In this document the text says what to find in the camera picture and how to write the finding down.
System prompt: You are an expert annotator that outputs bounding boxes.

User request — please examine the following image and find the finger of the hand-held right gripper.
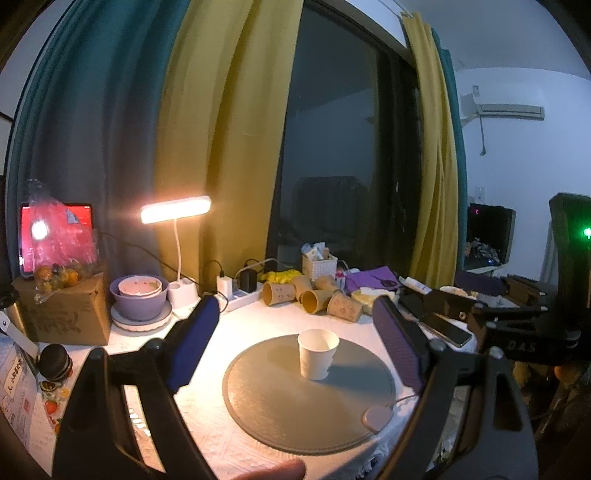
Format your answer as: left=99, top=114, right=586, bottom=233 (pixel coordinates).
left=424, top=288, right=490, bottom=334

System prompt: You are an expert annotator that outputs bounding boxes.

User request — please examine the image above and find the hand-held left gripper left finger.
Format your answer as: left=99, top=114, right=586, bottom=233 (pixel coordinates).
left=52, top=294, right=221, bottom=480

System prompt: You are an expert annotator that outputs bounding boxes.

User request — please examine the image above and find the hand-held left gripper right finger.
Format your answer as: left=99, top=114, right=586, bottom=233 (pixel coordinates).
left=371, top=295, right=539, bottom=480

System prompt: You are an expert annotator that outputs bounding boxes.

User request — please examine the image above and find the white paper cup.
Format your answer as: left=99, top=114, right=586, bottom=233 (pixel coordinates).
left=297, top=329, right=341, bottom=381

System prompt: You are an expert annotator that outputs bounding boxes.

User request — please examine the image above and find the person's left hand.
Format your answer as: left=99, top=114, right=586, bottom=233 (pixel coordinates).
left=217, top=459, right=307, bottom=480

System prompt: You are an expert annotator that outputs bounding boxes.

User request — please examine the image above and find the black smartphone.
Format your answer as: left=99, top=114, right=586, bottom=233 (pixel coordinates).
left=417, top=311, right=474, bottom=348

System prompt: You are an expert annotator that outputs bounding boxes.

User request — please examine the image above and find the white plate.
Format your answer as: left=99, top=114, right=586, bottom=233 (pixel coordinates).
left=110, top=300, right=174, bottom=332

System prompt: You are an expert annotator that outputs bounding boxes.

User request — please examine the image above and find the purple bowl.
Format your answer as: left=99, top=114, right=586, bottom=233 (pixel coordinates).
left=109, top=274, right=170, bottom=322

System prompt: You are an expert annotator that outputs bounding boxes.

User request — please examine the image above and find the white power strip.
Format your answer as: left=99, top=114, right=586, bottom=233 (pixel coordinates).
left=216, top=286, right=269, bottom=314

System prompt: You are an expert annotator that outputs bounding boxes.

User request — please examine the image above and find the white tablecloth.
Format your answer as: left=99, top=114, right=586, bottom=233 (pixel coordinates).
left=28, top=295, right=458, bottom=480

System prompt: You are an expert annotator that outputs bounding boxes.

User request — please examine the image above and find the purple cloth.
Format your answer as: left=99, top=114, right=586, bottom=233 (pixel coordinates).
left=345, top=266, right=399, bottom=293

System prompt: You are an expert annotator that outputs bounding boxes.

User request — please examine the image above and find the small white puck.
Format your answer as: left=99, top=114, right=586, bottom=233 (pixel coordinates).
left=361, top=405, right=393, bottom=433

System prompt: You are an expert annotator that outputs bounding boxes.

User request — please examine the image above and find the pink bowl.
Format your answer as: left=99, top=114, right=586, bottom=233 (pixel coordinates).
left=118, top=275, right=164, bottom=296

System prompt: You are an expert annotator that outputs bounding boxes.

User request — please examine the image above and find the black monitor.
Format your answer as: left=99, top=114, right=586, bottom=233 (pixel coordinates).
left=466, top=203, right=517, bottom=267

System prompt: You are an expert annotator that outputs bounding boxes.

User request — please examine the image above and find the grey round mat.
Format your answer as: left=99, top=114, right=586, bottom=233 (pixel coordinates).
left=222, top=333, right=397, bottom=456

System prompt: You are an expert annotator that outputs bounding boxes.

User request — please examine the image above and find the yellow cloth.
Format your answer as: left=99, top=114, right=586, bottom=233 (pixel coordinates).
left=260, top=270, right=301, bottom=284

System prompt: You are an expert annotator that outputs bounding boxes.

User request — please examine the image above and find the white woven basket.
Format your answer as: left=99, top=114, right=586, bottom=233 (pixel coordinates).
left=302, top=251, right=339, bottom=281

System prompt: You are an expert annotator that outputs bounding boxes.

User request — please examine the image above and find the brown cardboard box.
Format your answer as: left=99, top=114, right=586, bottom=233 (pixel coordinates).
left=11, top=272, right=112, bottom=346

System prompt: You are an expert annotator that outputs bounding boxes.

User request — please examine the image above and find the white desk lamp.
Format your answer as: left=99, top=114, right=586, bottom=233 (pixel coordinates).
left=140, top=196, right=213, bottom=319

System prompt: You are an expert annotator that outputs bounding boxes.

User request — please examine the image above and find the black round case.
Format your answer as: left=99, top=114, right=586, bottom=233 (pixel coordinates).
left=39, top=343, right=74, bottom=382

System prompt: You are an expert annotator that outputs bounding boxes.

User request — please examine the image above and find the narrow yellow curtain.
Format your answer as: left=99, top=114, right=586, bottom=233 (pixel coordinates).
left=401, top=13, right=461, bottom=278

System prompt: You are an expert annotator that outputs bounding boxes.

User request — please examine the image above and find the plastic bag of fruit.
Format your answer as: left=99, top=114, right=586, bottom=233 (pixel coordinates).
left=25, top=179, right=100, bottom=297

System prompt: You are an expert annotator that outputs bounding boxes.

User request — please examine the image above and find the narrow teal curtain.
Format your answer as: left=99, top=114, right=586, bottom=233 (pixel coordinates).
left=438, top=46, right=470, bottom=273

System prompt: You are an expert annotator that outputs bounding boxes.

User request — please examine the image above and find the white air conditioner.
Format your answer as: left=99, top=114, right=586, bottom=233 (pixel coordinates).
left=460, top=94, right=546, bottom=122

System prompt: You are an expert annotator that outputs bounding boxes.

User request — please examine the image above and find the tablet with red screen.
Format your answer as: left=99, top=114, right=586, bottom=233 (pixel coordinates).
left=18, top=203, right=95, bottom=280

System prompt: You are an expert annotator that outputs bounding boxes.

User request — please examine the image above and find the dark window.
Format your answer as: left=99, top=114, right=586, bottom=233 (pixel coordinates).
left=265, top=0, right=424, bottom=278

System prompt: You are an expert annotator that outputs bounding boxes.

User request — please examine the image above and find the wide yellow curtain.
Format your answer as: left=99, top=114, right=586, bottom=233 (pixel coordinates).
left=156, top=0, right=306, bottom=298

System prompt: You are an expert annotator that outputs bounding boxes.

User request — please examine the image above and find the wide teal curtain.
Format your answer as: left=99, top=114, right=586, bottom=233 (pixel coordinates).
left=6, top=0, right=186, bottom=289

